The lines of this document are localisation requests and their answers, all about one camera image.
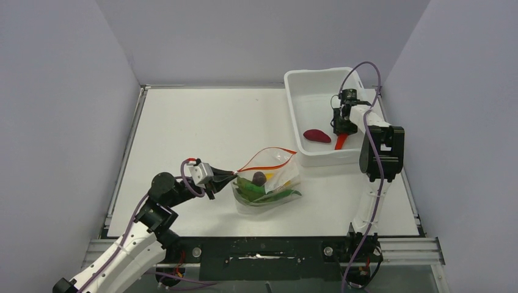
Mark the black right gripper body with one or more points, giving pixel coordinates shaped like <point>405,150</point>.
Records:
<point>342,125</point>

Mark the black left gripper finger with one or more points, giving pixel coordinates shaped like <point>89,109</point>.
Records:
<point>217,183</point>
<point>220,176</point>

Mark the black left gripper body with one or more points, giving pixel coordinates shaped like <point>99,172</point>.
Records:
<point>184,195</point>

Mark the orange carrot toy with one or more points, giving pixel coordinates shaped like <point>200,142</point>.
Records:
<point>341,139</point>

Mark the purple sweet potato toy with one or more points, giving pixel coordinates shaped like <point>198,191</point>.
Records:
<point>316,135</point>

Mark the green leafy vegetable toy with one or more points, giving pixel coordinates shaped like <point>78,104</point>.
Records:
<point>248,190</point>

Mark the brown mushroom toy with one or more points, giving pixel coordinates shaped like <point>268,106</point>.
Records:
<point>259,179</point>

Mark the yellow corn toy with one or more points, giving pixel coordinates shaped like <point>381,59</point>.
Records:
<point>276,180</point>

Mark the clear orange zip bag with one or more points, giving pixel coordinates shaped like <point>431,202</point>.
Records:
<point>267,160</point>

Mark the green chili pepper toy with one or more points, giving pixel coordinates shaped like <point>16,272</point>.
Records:
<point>276,197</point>

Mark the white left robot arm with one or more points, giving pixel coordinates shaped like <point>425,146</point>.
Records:
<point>148,235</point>

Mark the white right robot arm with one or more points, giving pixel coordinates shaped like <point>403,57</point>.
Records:
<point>381,154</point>

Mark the white plastic bin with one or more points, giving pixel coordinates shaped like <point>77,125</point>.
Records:
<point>311,97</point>

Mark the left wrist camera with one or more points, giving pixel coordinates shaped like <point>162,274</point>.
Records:
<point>201,173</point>

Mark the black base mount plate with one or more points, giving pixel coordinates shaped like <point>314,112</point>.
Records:
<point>277,258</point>

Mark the aluminium table frame rail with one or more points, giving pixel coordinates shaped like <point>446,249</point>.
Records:
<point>396,251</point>

